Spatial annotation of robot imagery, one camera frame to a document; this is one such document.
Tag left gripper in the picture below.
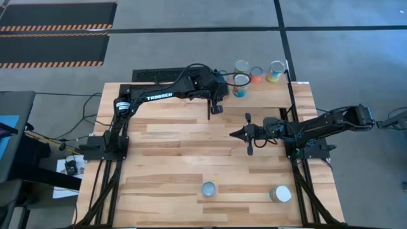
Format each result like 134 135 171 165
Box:
208 71 238 116

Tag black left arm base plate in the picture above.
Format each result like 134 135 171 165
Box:
78 135 130 162

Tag wooden shelf black metal frame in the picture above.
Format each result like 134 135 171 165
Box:
206 68 298 123

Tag black hazard-striped floor mat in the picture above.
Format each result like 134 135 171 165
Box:
0 1 118 32
0 33 111 69

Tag yellow cable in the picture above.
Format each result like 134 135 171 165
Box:
25 132 83 156

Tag small black device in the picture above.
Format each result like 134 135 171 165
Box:
64 160 79 175

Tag blue flat item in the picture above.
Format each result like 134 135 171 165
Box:
0 114 20 160

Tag black floor cable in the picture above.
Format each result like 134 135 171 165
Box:
34 92 106 141

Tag tall tomatoes can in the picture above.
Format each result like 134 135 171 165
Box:
231 73 251 98
265 60 286 83
269 184 293 204

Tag white paper sheets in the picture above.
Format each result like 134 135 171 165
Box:
52 157 86 200

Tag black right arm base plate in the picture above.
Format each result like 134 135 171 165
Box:
285 138 338 160

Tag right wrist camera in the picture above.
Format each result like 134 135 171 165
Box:
263 116 286 135

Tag short pineapple rings can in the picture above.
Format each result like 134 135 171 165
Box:
249 66 264 84

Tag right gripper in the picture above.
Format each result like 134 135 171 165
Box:
229 113 265 157

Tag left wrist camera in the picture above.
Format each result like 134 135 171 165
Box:
194 69 220 93

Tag black aluminium table frame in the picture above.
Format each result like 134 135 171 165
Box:
72 81 348 229

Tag tall carrots can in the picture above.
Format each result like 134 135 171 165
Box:
234 59 251 77

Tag gray desk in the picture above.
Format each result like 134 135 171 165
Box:
0 90 36 184

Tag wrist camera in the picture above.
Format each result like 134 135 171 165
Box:
263 116 286 135
194 69 220 93

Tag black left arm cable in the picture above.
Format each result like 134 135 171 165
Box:
170 62 252 88

